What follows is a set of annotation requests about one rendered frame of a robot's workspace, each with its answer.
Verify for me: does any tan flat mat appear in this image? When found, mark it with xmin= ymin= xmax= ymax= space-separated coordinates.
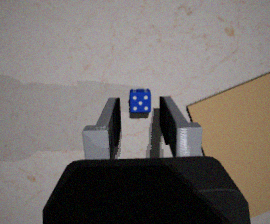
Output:
xmin=187 ymin=72 xmax=270 ymax=218

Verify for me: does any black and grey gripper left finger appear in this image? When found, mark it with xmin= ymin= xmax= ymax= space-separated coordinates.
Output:
xmin=82 ymin=98 xmax=121 ymax=160

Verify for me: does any blue die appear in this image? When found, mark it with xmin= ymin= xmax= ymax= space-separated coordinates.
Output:
xmin=129 ymin=89 xmax=151 ymax=113

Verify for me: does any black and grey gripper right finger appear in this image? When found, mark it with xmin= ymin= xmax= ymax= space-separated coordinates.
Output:
xmin=159 ymin=96 xmax=203 ymax=157

